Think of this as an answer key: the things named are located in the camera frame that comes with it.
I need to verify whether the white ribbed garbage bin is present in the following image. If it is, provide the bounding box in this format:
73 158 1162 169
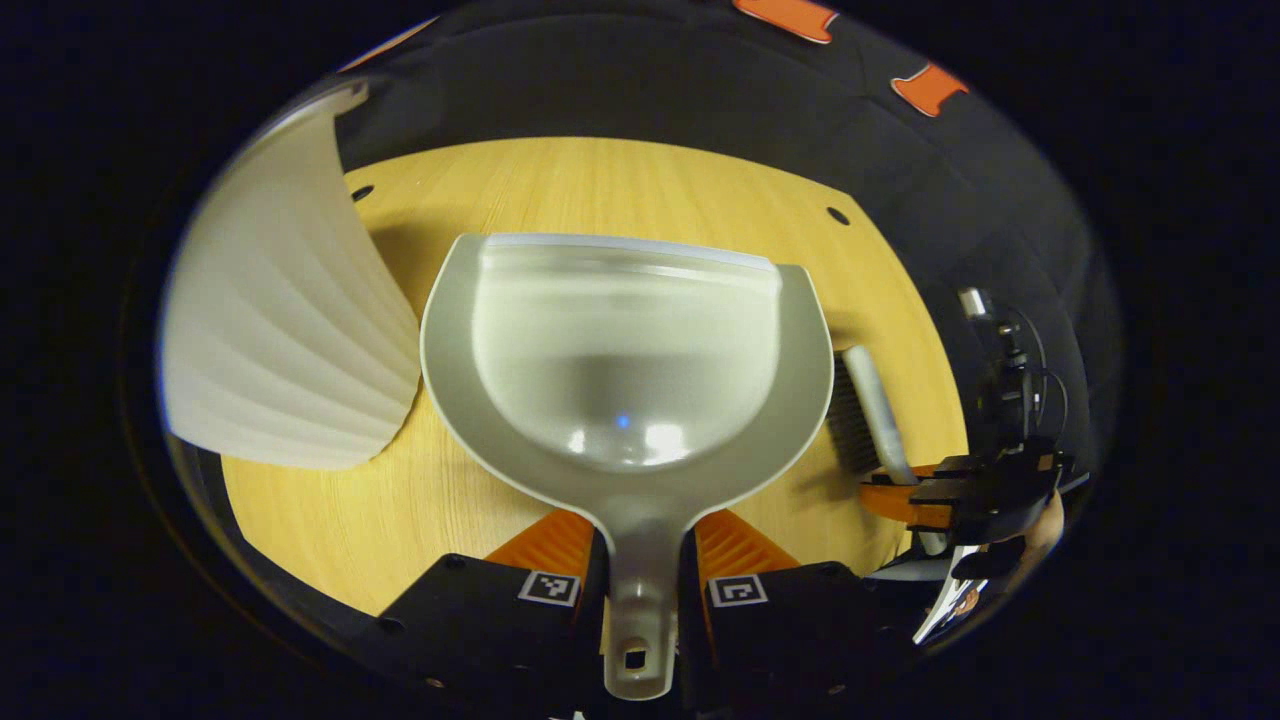
160 82 421 471

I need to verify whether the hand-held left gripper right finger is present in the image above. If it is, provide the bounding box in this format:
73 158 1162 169
678 508 923 707

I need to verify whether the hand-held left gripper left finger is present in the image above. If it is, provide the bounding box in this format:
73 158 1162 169
378 508 612 703

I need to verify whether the grey plastic dustpan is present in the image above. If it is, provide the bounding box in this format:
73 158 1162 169
420 233 834 701

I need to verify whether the small grey broom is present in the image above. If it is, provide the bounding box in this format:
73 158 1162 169
828 346 946 556

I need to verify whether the white printed sheet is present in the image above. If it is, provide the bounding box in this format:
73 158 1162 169
912 545 986 646

